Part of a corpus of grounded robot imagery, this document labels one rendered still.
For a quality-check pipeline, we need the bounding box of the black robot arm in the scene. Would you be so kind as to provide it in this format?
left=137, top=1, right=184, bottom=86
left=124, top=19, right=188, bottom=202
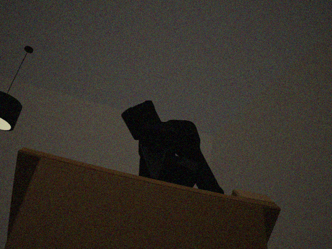
left=121, top=100, right=224, bottom=194

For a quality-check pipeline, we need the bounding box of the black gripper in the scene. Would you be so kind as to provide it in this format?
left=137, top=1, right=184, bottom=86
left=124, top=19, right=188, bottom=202
left=139, top=124, right=177, bottom=183

